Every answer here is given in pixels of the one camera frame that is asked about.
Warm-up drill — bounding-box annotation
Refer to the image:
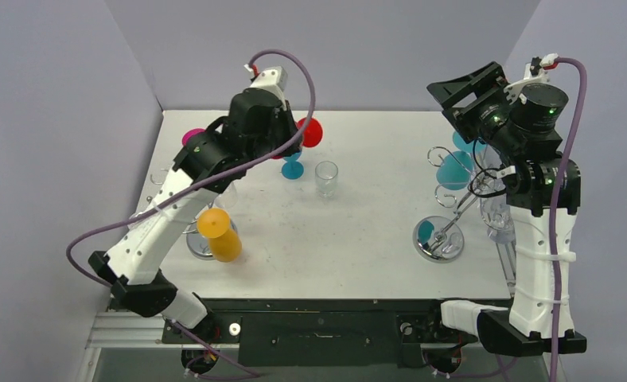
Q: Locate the chrome wine glass rack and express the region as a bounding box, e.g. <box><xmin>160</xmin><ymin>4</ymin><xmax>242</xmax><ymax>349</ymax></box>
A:
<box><xmin>147</xmin><ymin>168</ymin><xmax>169</xmax><ymax>185</ymax></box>
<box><xmin>412</xmin><ymin>146</ymin><xmax>495</xmax><ymax>263</ymax></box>

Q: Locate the orange plastic wine glass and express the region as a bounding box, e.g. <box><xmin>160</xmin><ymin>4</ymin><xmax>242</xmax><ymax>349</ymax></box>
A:
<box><xmin>196</xmin><ymin>208</ymin><xmax>243</xmax><ymax>263</ymax></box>

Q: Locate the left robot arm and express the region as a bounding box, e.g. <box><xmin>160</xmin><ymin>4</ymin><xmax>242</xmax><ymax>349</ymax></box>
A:
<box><xmin>88</xmin><ymin>88</ymin><xmax>301</xmax><ymax>342</ymax></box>

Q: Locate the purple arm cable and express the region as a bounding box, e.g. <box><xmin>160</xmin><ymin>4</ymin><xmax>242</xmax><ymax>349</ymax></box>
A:
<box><xmin>65</xmin><ymin>49</ymin><xmax>317</xmax><ymax>378</ymax></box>
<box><xmin>547</xmin><ymin>56</ymin><xmax>590</xmax><ymax>382</ymax></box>

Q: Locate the clear patterned wine glass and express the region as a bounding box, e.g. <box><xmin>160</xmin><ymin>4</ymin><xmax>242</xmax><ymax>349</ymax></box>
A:
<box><xmin>480</xmin><ymin>194</ymin><xmax>516</xmax><ymax>244</ymax></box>

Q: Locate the chrome right wine glass rack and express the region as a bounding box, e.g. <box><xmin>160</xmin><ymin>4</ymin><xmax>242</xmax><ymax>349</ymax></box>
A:
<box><xmin>412</xmin><ymin>146</ymin><xmax>495</xmax><ymax>263</ymax></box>

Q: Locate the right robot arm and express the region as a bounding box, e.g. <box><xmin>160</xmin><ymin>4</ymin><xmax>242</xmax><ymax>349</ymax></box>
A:
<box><xmin>424</xmin><ymin>60</ymin><xmax>587</xmax><ymax>357</ymax></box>

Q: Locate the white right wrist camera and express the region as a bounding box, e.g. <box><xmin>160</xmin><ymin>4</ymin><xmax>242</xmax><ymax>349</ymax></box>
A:
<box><xmin>504</xmin><ymin>53</ymin><xmax>559</xmax><ymax>103</ymax></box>

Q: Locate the blue plastic wine glass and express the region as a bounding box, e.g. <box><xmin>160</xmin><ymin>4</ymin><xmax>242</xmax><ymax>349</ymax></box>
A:
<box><xmin>281</xmin><ymin>152</ymin><xmax>304</xmax><ymax>180</ymax></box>

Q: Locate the pink plastic wine glass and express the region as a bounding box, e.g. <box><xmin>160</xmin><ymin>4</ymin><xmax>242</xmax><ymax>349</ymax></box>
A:
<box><xmin>181</xmin><ymin>128</ymin><xmax>205</xmax><ymax>147</ymax></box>

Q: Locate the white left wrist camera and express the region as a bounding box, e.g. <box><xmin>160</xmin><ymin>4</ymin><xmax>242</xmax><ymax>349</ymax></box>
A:
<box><xmin>244</xmin><ymin>64</ymin><xmax>288</xmax><ymax>103</ymax></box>

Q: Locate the teal wine glass far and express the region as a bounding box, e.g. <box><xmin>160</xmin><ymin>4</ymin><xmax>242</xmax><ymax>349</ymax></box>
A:
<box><xmin>436</xmin><ymin>132</ymin><xmax>487</xmax><ymax>191</ymax></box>

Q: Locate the chrome left wine glass rack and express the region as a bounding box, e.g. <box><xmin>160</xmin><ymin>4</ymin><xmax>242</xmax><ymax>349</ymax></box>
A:
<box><xmin>147</xmin><ymin>168</ymin><xmax>169</xmax><ymax>185</ymax></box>

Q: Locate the clear glass tumbler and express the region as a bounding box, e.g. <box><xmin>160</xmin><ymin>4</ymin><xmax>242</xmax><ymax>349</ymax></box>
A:
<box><xmin>315</xmin><ymin>161</ymin><xmax>339</xmax><ymax>198</ymax></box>

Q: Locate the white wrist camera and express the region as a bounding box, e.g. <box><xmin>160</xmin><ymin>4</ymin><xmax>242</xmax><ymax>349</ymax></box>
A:
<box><xmin>244</xmin><ymin>64</ymin><xmax>288</xmax><ymax>103</ymax></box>
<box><xmin>504</xmin><ymin>53</ymin><xmax>559</xmax><ymax>103</ymax></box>

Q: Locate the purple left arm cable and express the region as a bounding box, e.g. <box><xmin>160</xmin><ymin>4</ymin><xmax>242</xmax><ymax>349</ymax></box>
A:
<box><xmin>65</xmin><ymin>49</ymin><xmax>317</xmax><ymax>378</ymax></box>

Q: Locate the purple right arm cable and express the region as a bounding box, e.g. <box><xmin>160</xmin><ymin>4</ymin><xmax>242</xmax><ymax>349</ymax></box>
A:
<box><xmin>547</xmin><ymin>56</ymin><xmax>590</xmax><ymax>382</ymax></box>

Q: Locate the red plastic wine glass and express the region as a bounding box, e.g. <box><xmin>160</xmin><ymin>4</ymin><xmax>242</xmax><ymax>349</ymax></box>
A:
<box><xmin>302</xmin><ymin>118</ymin><xmax>323</xmax><ymax>148</ymax></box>

